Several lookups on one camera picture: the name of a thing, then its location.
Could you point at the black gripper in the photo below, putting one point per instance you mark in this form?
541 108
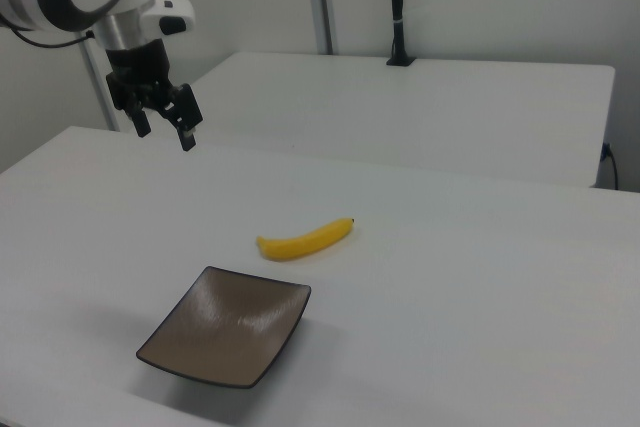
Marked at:
137 61

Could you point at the yellow banana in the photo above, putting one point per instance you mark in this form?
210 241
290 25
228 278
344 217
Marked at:
300 245

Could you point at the brown square ceramic plate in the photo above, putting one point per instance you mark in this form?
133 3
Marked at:
225 328

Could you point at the white side table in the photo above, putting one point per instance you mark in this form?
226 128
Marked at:
400 112

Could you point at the black pole stand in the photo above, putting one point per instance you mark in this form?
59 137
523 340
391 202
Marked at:
398 7

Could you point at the thin grey metal post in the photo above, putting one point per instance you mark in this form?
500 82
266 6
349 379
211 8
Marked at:
99 92

